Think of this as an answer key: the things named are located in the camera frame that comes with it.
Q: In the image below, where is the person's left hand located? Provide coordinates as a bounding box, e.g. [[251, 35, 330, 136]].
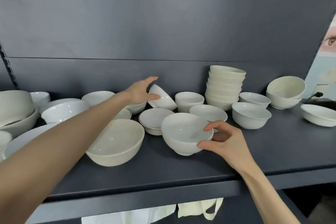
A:
[[125, 76, 161, 105]]

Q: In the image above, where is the person's right hand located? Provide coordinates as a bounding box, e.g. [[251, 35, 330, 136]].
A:
[[197, 120, 259, 174]]

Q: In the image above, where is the small white footed bowl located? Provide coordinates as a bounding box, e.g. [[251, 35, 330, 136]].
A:
[[147, 84, 178, 111]]

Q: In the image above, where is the medium white footed bowl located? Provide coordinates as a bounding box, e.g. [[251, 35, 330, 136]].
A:
[[161, 113, 214, 156]]

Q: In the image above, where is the person's left forearm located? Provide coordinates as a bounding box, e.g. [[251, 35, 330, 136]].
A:
[[0, 90, 133, 224]]

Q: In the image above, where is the person's right forearm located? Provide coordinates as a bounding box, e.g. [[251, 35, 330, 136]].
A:
[[240, 162, 301, 224]]

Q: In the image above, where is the gold-rimmed small white bowl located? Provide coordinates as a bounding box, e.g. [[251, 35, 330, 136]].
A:
[[138, 108, 175, 136]]

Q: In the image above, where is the shallow white bowl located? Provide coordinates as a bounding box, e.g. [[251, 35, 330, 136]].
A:
[[189, 104, 228, 127], [300, 104, 336, 128], [39, 98, 82, 114]]

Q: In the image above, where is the small white dish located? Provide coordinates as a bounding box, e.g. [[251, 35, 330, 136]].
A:
[[113, 107, 132, 121]]

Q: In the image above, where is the stack of cream bowls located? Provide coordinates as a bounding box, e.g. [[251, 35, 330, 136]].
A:
[[204, 65, 247, 111]]

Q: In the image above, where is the cream tote bag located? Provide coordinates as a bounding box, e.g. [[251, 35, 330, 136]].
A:
[[177, 197, 224, 221]]

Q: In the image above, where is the cream rice bowl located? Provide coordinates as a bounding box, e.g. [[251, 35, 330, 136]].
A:
[[266, 75, 307, 100], [266, 90, 303, 110]]

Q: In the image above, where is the dark blue shelf unit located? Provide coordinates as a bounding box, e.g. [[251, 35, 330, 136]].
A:
[[0, 0, 336, 224]]

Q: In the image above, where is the white cloth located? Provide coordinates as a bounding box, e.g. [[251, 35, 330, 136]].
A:
[[81, 204, 177, 224]]

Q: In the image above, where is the black object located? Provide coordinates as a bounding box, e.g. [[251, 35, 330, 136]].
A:
[[305, 92, 336, 111]]

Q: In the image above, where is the poster with eye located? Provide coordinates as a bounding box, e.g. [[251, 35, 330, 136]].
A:
[[304, 13, 336, 101]]

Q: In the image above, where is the very large cream bowl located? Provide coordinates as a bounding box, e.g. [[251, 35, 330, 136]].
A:
[[0, 90, 35, 127], [0, 108, 40, 138]]

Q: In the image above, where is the large white plate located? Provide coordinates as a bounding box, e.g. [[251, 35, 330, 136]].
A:
[[2, 122, 63, 159]]

